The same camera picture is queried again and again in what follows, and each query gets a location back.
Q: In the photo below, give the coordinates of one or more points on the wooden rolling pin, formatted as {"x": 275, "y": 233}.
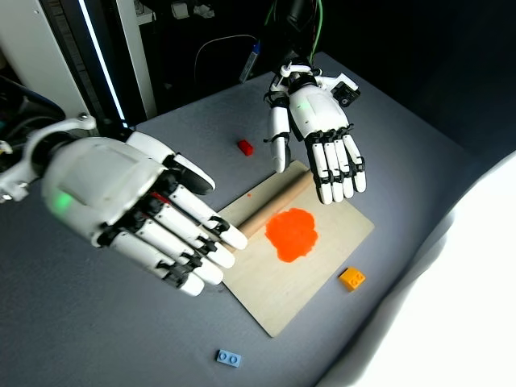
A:
{"x": 274, "y": 201}

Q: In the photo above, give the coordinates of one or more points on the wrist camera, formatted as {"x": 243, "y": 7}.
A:
{"x": 344, "y": 93}

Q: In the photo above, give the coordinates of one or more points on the white backdrop cloth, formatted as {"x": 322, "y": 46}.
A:
{"x": 463, "y": 302}

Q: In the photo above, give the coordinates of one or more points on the orange play dough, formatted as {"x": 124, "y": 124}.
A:
{"x": 292, "y": 235}

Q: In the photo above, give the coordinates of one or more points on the blue toy brick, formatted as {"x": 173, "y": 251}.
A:
{"x": 228, "y": 358}

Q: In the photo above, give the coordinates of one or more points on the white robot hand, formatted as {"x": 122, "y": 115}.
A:
{"x": 105, "y": 177}
{"x": 318, "y": 109}

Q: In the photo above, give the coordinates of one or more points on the grey table cloth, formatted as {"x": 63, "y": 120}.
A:
{"x": 101, "y": 322}

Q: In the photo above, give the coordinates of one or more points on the small red brick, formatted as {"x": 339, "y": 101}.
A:
{"x": 245, "y": 148}

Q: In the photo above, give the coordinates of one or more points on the crumpled white paper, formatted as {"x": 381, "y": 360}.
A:
{"x": 203, "y": 10}

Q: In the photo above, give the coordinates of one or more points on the white column with light strip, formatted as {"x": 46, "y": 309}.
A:
{"x": 32, "y": 48}

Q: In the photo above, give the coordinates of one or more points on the yellow toy brick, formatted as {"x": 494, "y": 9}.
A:
{"x": 351, "y": 279}

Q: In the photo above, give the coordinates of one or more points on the light wooden board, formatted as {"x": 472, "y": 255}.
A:
{"x": 282, "y": 290}

